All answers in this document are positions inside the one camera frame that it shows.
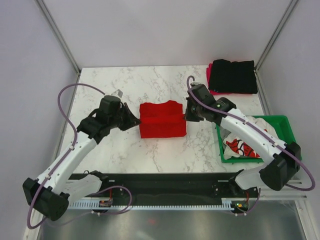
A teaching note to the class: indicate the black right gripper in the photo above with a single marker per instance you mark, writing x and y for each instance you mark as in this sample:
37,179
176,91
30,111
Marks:
188,116

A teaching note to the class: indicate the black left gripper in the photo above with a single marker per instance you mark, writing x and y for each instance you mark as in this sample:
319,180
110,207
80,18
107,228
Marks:
131,121

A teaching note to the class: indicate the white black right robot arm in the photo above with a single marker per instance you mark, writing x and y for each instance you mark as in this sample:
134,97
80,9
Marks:
281,160

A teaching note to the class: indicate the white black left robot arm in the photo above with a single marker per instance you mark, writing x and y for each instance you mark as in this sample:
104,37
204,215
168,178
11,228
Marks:
45,194

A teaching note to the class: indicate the folded pink t-shirt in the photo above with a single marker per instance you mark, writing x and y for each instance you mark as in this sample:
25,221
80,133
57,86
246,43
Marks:
212,85

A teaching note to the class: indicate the folded black t-shirt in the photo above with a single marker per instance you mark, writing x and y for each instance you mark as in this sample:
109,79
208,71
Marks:
233,76

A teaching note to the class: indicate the white red printed t-shirt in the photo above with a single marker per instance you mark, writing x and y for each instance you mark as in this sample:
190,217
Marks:
234,147

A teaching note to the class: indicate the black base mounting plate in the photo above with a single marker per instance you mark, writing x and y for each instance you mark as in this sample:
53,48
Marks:
176,188

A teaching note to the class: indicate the green plastic bin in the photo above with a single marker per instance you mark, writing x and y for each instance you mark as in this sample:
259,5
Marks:
282,127

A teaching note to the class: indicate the white slotted cable duct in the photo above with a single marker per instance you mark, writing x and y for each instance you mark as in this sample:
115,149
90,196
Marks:
99,204

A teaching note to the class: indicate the aluminium rail right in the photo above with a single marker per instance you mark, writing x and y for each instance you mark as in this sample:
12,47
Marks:
285,194

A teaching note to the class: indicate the aluminium frame post left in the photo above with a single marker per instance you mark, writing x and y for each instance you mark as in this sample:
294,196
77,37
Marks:
58,35

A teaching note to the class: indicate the aluminium frame post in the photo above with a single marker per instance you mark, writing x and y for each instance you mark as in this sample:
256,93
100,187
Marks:
58,35
276,33

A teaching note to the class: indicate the aluminium frame post right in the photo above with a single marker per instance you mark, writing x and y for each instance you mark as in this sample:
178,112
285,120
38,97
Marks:
276,33

